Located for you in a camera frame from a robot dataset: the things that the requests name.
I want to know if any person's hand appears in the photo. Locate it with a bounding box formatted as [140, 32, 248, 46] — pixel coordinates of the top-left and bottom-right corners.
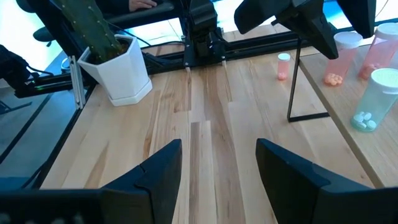
[129, 0, 158, 12]

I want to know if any black office chair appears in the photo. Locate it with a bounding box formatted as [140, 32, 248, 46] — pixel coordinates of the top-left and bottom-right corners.
[15, 0, 54, 47]

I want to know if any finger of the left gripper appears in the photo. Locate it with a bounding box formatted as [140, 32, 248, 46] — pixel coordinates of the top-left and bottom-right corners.
[272, 0, 340, 60]
[337, 0, 377, 39]

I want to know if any succulent in white hexagonal pot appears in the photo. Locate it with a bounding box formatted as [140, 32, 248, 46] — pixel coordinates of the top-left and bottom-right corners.
[54, 0, 153, 107]

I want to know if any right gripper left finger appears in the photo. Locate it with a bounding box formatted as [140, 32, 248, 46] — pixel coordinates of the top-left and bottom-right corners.
[101, 139, 183, 224]

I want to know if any black desk bar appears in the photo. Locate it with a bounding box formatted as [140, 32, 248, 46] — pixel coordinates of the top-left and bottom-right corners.
[105, 1, 175, 26]

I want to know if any silver metal bracket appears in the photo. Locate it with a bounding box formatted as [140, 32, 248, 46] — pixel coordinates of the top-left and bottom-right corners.
[68, 55, 86, 110]

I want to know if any small clear vial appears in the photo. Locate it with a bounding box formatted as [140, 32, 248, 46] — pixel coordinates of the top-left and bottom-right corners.
[350, 67, 398, 133]

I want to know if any wooden shelf black frame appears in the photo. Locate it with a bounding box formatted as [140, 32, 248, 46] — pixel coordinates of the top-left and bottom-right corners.
[286, 37, 398, 189]

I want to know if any short pink medicine bottle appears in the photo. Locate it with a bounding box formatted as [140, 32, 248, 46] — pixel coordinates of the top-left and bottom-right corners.
[358, 22, 398, 80]

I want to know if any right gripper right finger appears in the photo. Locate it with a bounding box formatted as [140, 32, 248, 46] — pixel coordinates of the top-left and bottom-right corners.
[256, 138, 374, 224]

